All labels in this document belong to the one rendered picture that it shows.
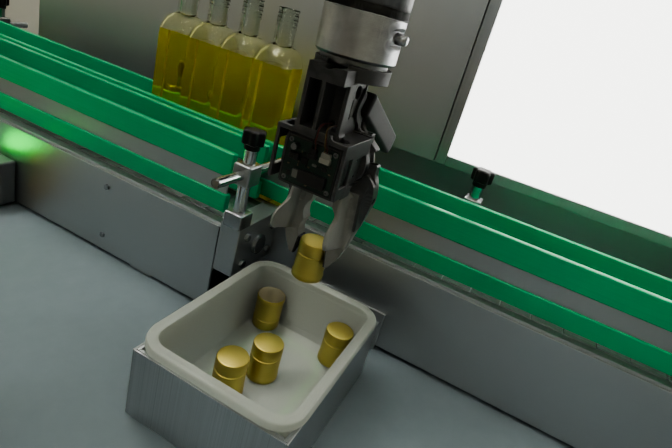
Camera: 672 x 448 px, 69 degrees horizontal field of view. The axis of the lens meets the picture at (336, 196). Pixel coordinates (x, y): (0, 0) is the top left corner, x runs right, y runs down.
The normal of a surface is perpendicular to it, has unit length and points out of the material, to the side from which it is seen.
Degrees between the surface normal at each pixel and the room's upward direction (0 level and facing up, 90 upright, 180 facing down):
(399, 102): 90
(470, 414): 0
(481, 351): 90
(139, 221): 90
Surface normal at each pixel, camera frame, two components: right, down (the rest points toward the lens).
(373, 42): 0.29, 0.43
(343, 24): -0.42, 0.25
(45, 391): 0.25, -0.90
